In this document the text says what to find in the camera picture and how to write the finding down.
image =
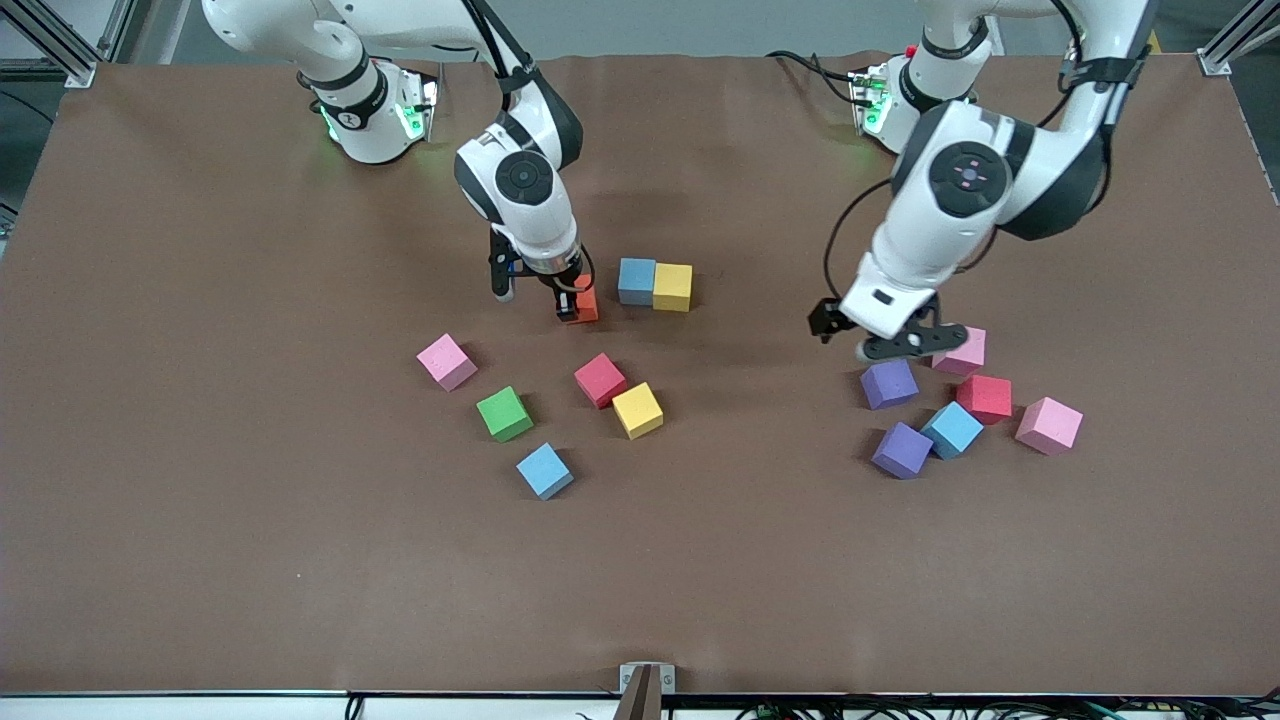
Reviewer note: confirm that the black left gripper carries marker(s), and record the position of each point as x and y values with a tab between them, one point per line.
829	318

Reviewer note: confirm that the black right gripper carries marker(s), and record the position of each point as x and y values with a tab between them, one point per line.
562	282

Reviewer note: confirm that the orange foam block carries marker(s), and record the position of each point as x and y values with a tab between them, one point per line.
590	305

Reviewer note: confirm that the purple foam block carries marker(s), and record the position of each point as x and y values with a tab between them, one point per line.
889	385
902	450

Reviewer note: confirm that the blue foam block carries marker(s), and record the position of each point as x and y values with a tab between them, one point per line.
637	282
545	470
952	430

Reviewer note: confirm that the red foam block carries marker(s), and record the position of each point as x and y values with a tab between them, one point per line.
985	397
600	380

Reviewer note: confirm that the yellow foam block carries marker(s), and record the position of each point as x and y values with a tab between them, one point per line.
638	410
673	288

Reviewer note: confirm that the green foam block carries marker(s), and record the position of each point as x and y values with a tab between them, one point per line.
504	413

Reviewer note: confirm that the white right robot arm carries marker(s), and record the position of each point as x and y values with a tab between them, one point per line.
530	180

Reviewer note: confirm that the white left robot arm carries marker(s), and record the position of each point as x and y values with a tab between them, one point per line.
1000	200

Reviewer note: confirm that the pink foam block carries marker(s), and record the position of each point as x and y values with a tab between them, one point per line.
447	361
1049	425
968	362

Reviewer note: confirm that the large table mat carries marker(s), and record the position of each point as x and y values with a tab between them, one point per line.
300	550

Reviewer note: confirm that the small metal bracket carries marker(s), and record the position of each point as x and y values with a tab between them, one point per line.
628	678

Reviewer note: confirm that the aluminium frame post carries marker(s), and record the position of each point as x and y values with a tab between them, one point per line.
70	62
1222	55

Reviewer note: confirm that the white table frame rail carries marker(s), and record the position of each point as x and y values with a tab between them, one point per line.
200	710

